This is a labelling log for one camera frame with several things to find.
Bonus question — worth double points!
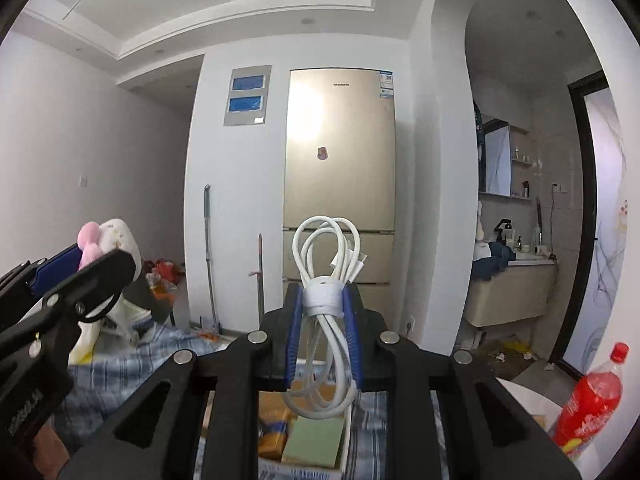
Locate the beige refrigerator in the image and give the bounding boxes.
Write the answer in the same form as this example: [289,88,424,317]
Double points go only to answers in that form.
[281,67,397,336]

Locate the orange packet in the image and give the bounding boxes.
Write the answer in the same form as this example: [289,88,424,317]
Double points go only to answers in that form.
[258,392,297,462]

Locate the patterned glass door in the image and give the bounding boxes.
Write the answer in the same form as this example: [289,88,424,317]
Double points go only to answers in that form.
[550,72,632,377]

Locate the person's left hand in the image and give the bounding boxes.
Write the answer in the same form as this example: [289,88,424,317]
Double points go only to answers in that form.
[27,422,72,480]

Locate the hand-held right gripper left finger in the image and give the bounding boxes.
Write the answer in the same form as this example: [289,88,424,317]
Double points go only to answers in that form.
[59,284,306,480]

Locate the green packet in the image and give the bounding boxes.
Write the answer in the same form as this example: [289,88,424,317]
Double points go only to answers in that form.
[281,414,346,470]

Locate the mirror cabinet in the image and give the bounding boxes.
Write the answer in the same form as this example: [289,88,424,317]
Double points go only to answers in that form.
[480,117,514,197]

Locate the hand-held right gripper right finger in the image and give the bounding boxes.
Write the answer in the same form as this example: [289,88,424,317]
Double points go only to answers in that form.
[342,284,583,480]

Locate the white cardboard box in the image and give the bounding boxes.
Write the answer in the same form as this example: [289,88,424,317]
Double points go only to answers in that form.
[200,357,353,480]

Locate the red orange bags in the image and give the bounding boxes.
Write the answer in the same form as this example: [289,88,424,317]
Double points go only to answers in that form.
[144,258,186,287]

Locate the beige sink vanity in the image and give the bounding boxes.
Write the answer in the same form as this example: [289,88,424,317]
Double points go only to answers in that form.
[462,255,559,332]

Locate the grey wall panel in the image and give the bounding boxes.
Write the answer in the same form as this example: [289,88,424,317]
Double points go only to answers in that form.
[222,64,273,128]

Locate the dark blue clothing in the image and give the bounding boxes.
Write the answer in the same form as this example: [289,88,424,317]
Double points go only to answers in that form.
[472,241,517,281]

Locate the wall shelf with bottles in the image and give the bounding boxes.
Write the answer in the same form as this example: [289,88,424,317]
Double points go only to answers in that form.
[510,126,531,164]

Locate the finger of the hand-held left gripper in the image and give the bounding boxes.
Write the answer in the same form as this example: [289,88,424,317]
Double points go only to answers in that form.
[0,242,87,297]
[0,249,138,352]

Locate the blue plaid blanket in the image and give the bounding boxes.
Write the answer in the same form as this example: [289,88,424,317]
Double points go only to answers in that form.
[52,324,451,480]

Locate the white cable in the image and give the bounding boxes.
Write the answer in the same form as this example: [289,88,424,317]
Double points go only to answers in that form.
[282,215,369,419]

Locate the yellow floor litter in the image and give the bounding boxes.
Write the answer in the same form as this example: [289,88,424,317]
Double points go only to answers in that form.
[479,339,542,367]

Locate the black faucet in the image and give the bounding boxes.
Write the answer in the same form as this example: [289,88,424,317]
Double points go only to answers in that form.
[492,218,514,246]

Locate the white and pink plush toy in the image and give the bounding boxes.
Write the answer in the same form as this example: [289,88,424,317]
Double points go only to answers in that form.
[67,285,154,367]

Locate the red soda bottle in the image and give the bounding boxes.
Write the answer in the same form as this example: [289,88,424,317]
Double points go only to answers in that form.
[550,341,632,462]

